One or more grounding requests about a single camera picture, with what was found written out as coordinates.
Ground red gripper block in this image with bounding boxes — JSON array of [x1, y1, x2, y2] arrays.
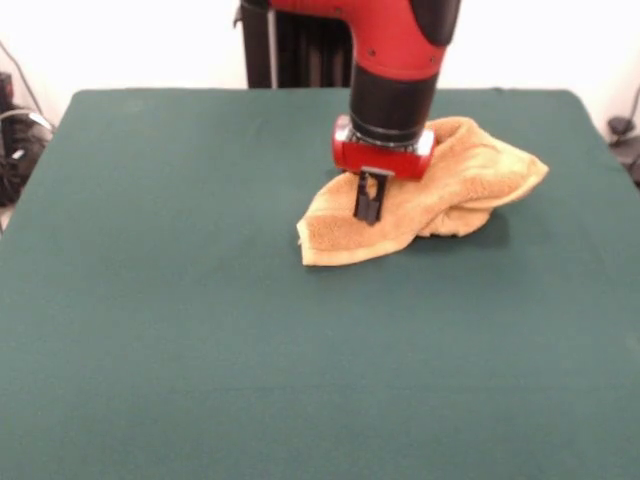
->
[[332, 115, 437, 227]]

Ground dark green table cloth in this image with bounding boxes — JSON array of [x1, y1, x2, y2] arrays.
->
[[0, 88, 640, 480]]

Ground black cable pile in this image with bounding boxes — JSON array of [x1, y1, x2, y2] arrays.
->
[[0, 105, 55, 207]]

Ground orange terry towel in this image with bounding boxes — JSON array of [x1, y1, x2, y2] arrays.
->
[[295, 116, 550, 268]]

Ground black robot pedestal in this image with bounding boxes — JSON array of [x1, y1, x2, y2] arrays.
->
[[241, 0, 354, 90]]

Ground black floor device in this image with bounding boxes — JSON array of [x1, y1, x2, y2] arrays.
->
[[607, 115, 640, 189]]

